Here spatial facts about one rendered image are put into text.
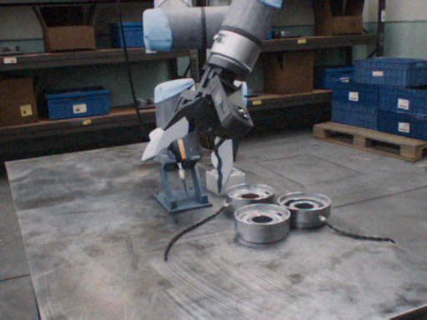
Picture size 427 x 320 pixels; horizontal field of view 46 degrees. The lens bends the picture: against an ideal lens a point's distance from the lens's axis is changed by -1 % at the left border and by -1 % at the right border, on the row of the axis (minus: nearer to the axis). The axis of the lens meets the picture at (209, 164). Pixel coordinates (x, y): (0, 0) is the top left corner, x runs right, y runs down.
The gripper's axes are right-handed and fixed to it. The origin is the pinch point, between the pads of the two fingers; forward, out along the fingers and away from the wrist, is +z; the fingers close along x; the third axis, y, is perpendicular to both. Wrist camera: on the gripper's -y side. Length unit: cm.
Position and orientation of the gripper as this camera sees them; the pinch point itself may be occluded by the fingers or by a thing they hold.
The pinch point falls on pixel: (184, 180)
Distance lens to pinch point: 80.8
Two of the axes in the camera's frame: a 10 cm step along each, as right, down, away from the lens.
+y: -4.5, -2.0, 8.7
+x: -8.0, -3.5, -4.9
